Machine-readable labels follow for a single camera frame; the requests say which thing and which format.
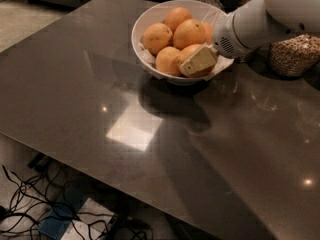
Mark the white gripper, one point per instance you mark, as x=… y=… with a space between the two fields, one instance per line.
x=222 y=39

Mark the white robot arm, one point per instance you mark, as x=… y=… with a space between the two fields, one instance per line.
x=278 y=20

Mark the right hidden orange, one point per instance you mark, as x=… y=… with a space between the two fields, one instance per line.
x=208 y=32

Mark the white paper bowl liner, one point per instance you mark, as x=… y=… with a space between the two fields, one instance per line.
x=213 y=15

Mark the white bowl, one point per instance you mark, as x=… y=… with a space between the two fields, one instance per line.
x=153 y=14

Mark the round jar of grains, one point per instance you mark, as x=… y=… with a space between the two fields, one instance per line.
x=294 y=57

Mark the white panel on floor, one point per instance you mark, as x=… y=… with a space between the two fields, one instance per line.
x=94 y=222

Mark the blue box on floor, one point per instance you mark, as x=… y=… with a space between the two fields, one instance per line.
x=62 y=213

